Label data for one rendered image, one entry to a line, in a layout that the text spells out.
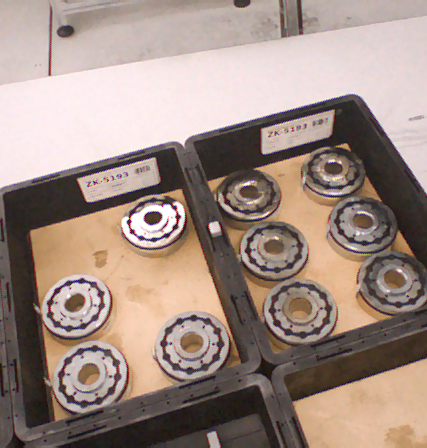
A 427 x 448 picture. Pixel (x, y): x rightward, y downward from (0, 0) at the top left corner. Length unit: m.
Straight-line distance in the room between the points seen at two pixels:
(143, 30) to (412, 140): 1.77
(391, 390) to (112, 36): 2.26
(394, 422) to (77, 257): 0.52
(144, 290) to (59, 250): 0.16
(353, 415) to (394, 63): 0.88
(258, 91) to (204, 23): 1.46
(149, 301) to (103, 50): 1.96
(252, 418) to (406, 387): 0.21
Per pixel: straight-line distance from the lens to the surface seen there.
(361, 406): 0.80
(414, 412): 0.81
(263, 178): 0.95
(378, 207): 0.92
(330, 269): 0.88
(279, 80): 1.36
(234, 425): 0.79
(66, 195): 0.94
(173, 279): 0.88
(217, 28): 2.73
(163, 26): 2.79
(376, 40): 1.49
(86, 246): 0.95
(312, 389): 0.78
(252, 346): 0.71
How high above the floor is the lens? 1.58
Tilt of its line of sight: 55 degrees down
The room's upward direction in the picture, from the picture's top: 8 degrees counter-clockwise
